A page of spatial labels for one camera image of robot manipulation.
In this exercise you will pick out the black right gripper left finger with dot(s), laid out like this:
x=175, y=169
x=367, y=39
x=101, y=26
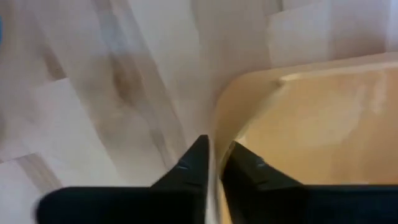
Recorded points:
x=161, y=199

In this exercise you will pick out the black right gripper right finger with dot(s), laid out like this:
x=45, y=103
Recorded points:
x=280, y=202

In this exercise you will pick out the tan plastic bin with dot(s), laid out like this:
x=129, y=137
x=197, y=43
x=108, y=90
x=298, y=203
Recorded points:
x=311, y=124

